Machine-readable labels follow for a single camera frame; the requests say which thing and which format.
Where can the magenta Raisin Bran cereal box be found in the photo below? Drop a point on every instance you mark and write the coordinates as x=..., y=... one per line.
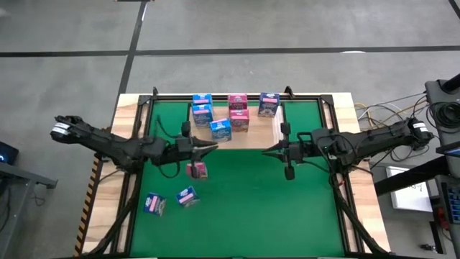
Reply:
x=204, y=172
x=237, y=100
x=239, y=122

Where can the black metal beam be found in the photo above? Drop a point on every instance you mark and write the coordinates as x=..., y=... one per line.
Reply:
x=413, y=176

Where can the grey equipment cart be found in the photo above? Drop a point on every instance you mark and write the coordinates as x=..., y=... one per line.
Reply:
x=431, y=93

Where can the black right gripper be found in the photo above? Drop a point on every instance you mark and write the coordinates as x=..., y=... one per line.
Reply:
x=298, y=151

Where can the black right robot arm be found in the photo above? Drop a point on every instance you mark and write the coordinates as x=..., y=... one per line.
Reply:
x=377, y=136

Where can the blue Frosted Flakes cereal box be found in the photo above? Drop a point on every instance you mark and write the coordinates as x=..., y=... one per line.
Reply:
x=187, y=197
x=269, y=106
x=154, y=204

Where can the blue Rice Krispies cereal box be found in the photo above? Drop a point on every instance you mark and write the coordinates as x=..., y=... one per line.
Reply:
x=202, y=117
x=202, y=98
x=221, y=131

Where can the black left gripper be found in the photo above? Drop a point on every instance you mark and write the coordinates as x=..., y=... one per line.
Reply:
x=179, y=151

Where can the grey metal desk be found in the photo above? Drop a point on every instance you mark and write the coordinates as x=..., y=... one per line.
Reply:
x=10, y=187

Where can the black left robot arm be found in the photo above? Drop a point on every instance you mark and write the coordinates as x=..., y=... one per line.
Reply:
x=108, y=144

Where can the green table mat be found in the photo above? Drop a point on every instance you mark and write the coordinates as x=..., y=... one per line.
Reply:
x=251, y=216

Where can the black monitor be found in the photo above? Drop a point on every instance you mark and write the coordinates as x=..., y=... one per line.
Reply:
x=7, y=153

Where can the white board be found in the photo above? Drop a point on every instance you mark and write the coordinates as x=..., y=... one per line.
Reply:
x=409, y=190

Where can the yellow black hazard tape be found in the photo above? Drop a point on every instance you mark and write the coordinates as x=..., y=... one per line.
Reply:
x=86, y=216

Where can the black table rig frame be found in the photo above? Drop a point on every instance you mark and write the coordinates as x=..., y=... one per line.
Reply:
x=172, y=97

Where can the wooden tray board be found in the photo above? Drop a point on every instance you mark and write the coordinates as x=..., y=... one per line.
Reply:
x=258, y=136

